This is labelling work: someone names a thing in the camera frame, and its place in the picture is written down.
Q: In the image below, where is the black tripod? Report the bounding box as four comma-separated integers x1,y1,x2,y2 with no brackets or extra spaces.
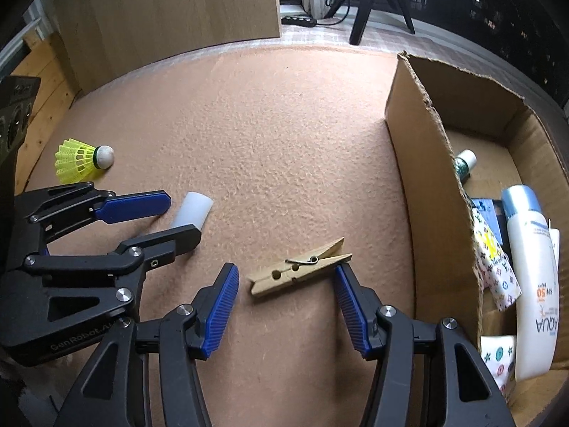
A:
349,0,416,45

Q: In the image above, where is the patterned tissue pack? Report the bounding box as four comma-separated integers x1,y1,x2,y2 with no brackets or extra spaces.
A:
480,334,517,403

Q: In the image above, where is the brown cardboard box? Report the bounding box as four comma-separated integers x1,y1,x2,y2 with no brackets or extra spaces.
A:
384,51,569,427

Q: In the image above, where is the yellow shuttlecock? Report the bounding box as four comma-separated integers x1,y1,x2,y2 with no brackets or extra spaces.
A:
54,139,115,184

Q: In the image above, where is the green lip balm tube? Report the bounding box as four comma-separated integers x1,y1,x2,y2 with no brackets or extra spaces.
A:
453,149,477,184

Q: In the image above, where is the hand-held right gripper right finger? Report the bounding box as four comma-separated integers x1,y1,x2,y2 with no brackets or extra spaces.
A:
333,263,519,427

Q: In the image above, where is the blue phone stand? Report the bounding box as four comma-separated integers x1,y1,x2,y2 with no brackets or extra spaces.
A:
470,198,507,250

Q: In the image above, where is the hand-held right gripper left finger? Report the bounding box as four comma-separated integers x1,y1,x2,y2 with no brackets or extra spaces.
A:
53,262,241,427

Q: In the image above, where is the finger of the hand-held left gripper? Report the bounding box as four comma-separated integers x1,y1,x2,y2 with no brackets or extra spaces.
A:
22,225,203,325
22,181,172,232

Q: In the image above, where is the wooden clothespin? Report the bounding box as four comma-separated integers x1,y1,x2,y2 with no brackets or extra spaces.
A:
246,237,353,298

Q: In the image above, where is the pine plank board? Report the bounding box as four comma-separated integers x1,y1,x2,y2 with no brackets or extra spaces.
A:
9,31,85,188

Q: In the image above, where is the patterned lighter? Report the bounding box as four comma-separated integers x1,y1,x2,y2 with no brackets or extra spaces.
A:
471,213,522,312

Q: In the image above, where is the light wood panel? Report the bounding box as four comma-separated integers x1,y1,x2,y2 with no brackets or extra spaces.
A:
51,0,282,92

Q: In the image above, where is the white sunscreen bottle blue cap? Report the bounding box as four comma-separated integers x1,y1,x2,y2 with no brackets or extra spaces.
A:
501,184,560,381

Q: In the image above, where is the small white cap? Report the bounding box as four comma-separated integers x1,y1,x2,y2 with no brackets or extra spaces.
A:
171,191,214,234

